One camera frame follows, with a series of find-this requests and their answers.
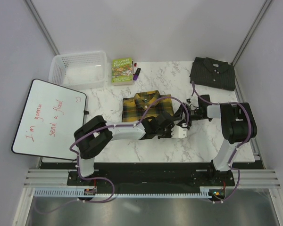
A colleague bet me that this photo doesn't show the yellow plaid long sleeve shirt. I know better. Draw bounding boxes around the yellow plaid long sleeve shirt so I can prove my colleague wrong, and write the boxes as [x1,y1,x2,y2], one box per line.
[122,90,174,122]

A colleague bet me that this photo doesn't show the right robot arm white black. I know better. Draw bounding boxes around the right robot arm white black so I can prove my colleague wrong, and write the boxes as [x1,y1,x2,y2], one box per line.
[171,95,257,186]

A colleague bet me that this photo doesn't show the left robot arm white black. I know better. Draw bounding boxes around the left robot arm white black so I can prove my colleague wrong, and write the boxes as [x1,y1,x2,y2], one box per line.
[71,113,175,185]

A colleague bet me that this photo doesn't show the folded dark striped shirt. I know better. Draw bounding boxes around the folded dark striped shirt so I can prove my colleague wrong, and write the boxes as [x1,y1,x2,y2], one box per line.
[190,57,235,91]

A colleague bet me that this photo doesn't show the purple highlighter marker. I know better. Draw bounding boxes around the purple highlighter marker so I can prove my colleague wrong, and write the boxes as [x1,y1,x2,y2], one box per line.
[133,68,141,81]

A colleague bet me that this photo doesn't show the red capped marker pen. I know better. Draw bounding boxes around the red capped marker pen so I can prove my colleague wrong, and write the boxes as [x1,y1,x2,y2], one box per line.
[133,62,137,75]

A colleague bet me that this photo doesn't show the green treehouse book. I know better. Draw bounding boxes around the green treehouse book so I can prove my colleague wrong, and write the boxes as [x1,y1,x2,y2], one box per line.
[111,57,133,85]

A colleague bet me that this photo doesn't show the white plastic basket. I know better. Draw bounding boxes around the white plastic basket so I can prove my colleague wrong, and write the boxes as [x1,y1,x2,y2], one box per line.
[48,51,107,90]

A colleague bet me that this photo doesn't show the whiteboard with red writing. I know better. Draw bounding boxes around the whiteboard with red writing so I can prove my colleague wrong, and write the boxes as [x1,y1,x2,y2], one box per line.
[11,79,87,160]

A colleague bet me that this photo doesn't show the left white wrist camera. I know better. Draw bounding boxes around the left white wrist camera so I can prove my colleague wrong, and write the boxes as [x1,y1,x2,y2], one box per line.
[171,125,188,138]

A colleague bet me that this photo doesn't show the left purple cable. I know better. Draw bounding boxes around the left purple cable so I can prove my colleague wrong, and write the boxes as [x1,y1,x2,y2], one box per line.
[69,96,189,179]

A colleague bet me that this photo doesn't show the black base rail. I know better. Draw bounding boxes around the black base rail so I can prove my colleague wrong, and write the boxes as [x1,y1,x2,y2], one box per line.
[41,162,235,194]

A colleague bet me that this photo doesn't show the white slotted cable duct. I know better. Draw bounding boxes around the white slotted cable duct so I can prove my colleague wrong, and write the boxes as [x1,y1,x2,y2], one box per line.
[33,187,212,199]

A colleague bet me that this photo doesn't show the right aluminium corner post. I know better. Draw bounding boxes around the right aluminium corner post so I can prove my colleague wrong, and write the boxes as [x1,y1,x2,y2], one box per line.
[231,0,274,66]

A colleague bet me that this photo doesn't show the aluminium corner post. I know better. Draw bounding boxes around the aluminium corner post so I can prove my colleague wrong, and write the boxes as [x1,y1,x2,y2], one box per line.
[231,0,274,66]
[23,0,60,56]

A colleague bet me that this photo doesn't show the left aluminium corner post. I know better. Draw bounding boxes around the left aluminium corner post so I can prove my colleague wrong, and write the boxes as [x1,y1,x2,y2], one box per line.
[23,0,60,56]

